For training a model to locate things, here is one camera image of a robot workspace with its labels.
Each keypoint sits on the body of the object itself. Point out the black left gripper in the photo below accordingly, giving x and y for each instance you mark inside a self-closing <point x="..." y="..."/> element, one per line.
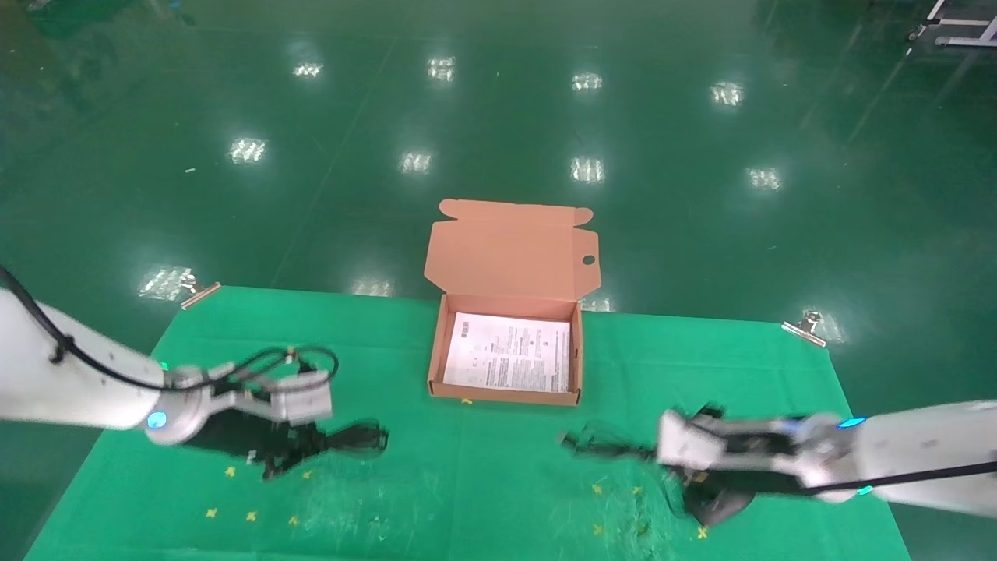
<point x="230" y="436"/>

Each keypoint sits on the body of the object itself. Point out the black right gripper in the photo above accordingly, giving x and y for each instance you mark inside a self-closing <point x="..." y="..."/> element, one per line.
<point x="763" y="485"/>

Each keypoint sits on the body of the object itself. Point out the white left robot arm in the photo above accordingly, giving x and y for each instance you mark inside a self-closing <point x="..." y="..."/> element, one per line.
<point x="62" y="382"/>

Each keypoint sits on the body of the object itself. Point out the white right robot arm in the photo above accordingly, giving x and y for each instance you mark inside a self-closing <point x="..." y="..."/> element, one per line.
<point x="919" y="448"/>

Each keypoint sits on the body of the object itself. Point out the orange cardboard box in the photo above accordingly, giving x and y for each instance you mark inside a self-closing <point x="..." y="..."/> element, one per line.
<point x="506" y="257"/>

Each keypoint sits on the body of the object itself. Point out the metal binder clip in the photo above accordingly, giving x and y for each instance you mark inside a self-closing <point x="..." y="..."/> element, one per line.
<point x="806" y="331"/>
<point x="199" y="294"/>

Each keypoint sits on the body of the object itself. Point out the green table mat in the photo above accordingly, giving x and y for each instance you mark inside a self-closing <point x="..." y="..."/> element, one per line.
<point x="467" y="483"/>

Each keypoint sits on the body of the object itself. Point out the white printed instruction sheet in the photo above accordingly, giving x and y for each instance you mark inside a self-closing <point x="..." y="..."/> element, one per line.
<point x="506" y="354"/>

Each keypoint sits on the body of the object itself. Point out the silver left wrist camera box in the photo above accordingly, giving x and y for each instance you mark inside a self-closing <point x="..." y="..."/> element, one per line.
<point x="304" y="401"/>

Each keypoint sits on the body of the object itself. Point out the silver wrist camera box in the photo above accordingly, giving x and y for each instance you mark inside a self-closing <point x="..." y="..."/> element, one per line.
<point x="689" y="440"/>
<point x="304" y="401"/>

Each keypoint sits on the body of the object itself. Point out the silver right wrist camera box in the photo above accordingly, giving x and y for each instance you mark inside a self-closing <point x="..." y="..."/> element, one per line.
<point x="689" y="440"/>

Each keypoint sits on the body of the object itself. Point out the white metal frame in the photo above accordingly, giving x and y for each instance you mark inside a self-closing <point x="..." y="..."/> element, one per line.
<point x="966" y="40"/>

